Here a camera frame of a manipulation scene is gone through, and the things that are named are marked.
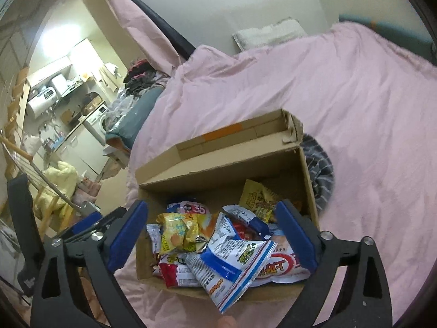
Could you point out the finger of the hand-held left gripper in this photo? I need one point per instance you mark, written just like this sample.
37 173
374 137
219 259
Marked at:
114 213
87 222

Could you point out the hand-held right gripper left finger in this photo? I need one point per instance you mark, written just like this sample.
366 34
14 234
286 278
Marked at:
126 235

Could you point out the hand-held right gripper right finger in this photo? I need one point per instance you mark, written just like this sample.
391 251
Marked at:
297 235

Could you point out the small white snack packet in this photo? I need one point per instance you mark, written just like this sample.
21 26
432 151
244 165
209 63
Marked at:
153 239

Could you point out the white red-oval snack packet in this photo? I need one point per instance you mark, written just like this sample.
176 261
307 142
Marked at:
276 266

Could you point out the yellow snack packet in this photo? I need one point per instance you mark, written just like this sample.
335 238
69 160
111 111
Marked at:
176 234

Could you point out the red snack packet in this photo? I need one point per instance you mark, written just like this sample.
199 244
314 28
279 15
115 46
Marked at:
243 230

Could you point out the gold dark-print snack packet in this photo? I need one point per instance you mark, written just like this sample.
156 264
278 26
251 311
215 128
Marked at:
256 200

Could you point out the light blue white snack packet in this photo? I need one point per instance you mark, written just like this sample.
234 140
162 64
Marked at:
245 217

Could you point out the white red-edged snack packet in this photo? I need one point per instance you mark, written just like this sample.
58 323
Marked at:
174 270

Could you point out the white pink cartoon snack packet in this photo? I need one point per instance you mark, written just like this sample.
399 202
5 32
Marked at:
191 208

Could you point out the orange snack packet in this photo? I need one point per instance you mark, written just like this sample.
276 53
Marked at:
206 227

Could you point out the brown cardboard box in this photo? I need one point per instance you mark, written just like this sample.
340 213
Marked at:
222 164

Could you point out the person's right hand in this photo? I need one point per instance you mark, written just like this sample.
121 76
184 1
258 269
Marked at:
227 323

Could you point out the metal drying rack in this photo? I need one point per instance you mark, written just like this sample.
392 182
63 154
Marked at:
87 208

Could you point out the pink floral packages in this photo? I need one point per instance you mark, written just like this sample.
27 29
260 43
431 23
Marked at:
87 191

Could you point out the pale yellow quilt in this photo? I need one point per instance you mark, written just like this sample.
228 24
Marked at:
61 177

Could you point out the grey striped cloth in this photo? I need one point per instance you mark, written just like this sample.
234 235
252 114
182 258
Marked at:
321 170

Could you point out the white kitchen cabinet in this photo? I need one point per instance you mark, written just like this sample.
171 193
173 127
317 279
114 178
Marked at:
82 147

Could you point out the white washing machine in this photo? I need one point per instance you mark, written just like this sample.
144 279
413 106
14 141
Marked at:
97 119

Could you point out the white crumpled clothes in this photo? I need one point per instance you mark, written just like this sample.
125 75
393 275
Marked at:
119 107

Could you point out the small cardboard box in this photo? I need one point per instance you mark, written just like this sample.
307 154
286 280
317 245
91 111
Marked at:
68 117

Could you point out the brown storage box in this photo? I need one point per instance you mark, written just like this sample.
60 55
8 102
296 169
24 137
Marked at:
92 102

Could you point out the wooden ladder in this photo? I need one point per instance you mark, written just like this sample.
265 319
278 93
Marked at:
17 106

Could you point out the white water heater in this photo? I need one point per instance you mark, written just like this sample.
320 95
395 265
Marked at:
41 102

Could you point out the white cylindrical appliance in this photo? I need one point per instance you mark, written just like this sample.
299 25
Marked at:
59 85

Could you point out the beige hanging towel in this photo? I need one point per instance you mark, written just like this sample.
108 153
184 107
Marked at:
107 73

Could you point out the pink bed blanket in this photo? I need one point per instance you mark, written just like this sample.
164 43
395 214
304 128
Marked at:
358 109

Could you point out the dark clothes pile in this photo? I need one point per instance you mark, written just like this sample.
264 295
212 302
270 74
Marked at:
143 73

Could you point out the pink hanging sheet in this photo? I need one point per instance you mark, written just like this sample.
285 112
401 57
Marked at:
136 17

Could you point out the grey white pillow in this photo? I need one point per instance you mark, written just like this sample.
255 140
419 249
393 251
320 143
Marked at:
269 32

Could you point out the teal headboard cushion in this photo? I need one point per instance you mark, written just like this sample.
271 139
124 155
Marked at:
409 30

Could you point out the yellow wooden frame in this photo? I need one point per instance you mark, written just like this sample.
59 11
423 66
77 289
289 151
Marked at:
46 211

